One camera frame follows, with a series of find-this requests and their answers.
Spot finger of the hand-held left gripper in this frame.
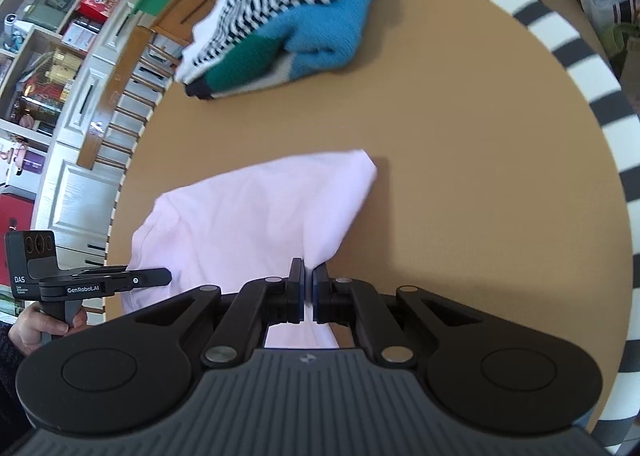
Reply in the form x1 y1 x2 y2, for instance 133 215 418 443
120 267 173 291

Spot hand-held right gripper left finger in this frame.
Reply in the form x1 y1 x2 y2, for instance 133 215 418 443
132 257 306 369

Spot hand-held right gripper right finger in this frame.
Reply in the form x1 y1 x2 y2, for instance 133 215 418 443
312 261 483 369

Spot pink white-sleeved T-shirt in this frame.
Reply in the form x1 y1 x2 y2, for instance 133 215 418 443
121 149 378 349

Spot person's left forearm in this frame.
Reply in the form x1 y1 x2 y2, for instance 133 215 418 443
0 319 31 437

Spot person's left hand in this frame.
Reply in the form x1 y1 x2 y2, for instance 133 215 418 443
9 303 89 357

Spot red storage box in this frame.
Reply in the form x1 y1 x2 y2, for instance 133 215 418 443
0 193 39 287

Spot white sideboard cabinet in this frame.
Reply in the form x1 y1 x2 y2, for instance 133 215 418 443
30 11 166 262

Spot purple drinking bottle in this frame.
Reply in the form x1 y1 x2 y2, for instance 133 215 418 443
15 146 49 175

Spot wooden chair with sticker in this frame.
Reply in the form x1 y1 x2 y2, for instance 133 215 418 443
77 26 176 172

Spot white shelf unit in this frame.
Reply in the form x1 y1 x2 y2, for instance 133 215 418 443
0 0 141 137

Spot dark green box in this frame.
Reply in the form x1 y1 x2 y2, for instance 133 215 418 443
22 0 83 30

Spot blue green colour-block sweater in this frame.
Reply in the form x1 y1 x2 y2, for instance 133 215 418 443
184 0 383 101

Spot red snack box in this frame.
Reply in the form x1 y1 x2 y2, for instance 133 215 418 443
75 0 123 20

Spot wooden side cabinet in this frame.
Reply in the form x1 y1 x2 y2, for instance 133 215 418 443
150 0 246 67

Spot plastic bags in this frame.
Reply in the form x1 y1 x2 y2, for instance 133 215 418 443
577 0 640 67

